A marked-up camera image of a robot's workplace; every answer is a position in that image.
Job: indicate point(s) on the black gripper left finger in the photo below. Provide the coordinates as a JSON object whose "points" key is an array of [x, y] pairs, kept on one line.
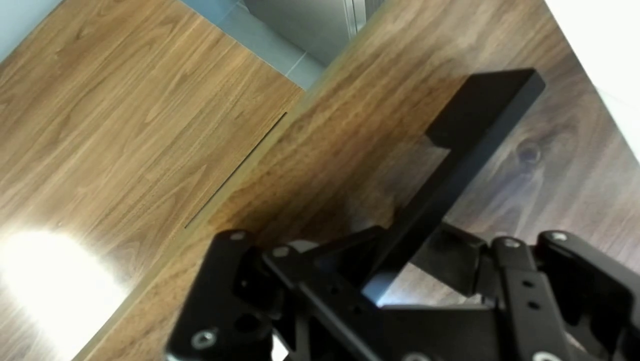
{"points": [[244, 300]]}

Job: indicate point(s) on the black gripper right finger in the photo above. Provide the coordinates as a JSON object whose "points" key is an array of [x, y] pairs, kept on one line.
{"points": [[563, 297]]}

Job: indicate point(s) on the wooden cabinet door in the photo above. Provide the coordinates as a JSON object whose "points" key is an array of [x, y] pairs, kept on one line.
{"points": [[118, 120], [354, 152]]}

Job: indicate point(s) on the black right door handle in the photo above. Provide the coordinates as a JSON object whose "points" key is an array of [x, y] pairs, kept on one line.
{"points": [[470, 127]]}

